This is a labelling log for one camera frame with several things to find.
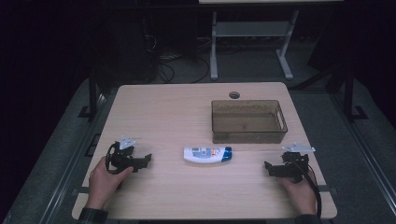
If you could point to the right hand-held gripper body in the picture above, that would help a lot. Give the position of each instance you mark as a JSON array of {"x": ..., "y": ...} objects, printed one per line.
[{"x": 294, "y": 169}]

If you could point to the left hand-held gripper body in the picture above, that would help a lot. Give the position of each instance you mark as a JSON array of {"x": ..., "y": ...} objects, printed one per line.
[{"x": 120, "y": 158}]

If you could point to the brown transparent plastic bin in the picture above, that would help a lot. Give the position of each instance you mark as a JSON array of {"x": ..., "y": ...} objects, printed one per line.
[{"x": 249, "y": 135}]

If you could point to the white bottle with blue cap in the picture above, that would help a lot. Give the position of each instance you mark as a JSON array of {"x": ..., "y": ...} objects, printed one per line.
[{"x": 202, "y": 155}]

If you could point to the person's right hand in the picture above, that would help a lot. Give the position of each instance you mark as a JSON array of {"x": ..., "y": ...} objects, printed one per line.
[{"x": 302, "y": 196}]

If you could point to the person's left hand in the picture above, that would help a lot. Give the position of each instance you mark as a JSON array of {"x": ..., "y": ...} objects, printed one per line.
[{"x": 101, "y": 183}]

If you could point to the grey tape strip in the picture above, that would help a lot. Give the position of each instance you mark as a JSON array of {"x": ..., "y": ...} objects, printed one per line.
[
  {"x": 81, "y": 190},
  {"x": 325, "y": 188}
]

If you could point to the white metal stand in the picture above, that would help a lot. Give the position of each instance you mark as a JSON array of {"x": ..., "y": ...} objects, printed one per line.
[{"x": 249, "y": 29}]

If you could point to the black metal post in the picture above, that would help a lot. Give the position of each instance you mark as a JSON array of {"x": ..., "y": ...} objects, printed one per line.
[
  {"x": 92, "y": 93},
  {"x": 349, "y": 93}
]

